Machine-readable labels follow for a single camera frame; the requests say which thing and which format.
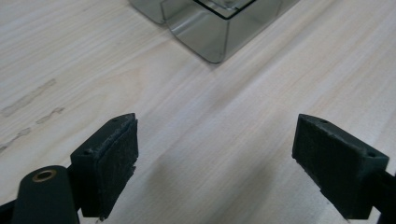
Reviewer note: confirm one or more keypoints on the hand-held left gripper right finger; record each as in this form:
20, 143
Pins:
336, 161

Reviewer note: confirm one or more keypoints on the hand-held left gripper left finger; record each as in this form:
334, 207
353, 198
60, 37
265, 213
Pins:
106, 168

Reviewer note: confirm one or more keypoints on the clear plastic compartment box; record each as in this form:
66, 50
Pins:
214, 34

